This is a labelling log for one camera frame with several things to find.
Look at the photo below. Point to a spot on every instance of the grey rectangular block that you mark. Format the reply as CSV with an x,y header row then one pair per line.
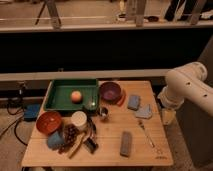
x,y
126,144

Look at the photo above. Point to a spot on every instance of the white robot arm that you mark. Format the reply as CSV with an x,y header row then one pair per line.
x,y
187,82

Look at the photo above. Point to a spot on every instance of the white cup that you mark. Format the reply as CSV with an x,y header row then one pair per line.
x,y
79,119

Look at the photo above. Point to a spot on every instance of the blue sponge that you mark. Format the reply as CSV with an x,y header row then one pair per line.
x,y
133,102

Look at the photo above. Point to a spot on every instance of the red-orange bowl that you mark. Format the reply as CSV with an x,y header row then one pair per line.
x,y
49,122

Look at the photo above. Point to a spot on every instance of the blue box on floor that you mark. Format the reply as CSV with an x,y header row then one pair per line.
x,y
31,112

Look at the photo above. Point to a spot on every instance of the blue cup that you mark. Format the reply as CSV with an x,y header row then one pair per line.
x,y
55,140

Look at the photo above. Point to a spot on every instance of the green plastic tray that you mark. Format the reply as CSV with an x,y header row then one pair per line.
x,y
68,95

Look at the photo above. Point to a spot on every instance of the orange peach fruit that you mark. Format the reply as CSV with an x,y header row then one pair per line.
x,y
76,96

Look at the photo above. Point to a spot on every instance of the small metal cup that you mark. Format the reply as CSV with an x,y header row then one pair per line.
x,y
103,112

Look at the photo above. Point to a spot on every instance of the bunch of dark grapes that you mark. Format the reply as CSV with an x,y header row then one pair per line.
x,y
70,133

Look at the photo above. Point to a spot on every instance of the wooden-handled utensil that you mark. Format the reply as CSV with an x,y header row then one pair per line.
x,y
76,145

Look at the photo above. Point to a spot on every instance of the black clip tool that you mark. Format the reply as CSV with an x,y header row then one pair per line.
x,y
90,143

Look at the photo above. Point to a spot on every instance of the metal fork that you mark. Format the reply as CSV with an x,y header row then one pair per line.
x,y
151,143

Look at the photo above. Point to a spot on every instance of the grey-blue folded cloth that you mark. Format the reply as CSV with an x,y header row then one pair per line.
x,y
144,112

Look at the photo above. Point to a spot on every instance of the purple bowl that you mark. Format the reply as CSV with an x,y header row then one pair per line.
x,y
110,91

